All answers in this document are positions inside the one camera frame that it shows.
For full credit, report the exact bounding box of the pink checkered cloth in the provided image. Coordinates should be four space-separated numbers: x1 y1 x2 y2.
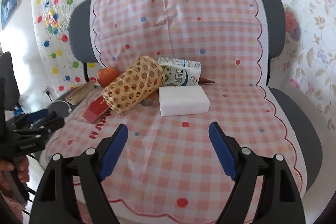
41 0 307 223

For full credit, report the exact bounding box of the green white milk carton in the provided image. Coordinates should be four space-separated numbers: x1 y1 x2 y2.
158 57 202 86

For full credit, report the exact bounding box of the woven bamboo basket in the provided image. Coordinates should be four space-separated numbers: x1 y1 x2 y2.
102 56 165 114

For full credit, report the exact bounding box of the brown pointed object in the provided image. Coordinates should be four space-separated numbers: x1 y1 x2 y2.
199 77 215 84

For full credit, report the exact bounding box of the red apple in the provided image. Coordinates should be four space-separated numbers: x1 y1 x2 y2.
97 68 119 88

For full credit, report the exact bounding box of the floral pattern sheet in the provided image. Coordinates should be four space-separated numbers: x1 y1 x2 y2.
276 0 335 132

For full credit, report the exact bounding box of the grey office chair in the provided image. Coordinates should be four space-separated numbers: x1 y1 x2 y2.
68 0 323 190

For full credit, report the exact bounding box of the white cable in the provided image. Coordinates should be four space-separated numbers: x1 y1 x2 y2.
52 99 73 113

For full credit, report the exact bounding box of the red yellow snack box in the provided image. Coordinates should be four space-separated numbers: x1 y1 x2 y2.
83 96 109 124

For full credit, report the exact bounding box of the person's left hand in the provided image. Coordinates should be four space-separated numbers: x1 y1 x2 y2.
0 156 30 192

